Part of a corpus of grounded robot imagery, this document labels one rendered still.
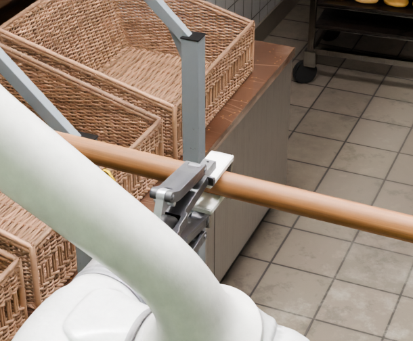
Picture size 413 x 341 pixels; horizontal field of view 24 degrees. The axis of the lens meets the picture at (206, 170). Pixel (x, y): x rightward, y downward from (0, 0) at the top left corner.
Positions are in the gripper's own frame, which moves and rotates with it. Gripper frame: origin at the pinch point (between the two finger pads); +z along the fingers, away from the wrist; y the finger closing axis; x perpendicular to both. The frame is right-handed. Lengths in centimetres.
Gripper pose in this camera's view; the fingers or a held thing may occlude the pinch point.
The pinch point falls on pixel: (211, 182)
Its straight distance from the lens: 117.0
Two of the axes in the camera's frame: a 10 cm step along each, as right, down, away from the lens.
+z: 4.0, -4.8, 7.9
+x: 9.2, 2.1, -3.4
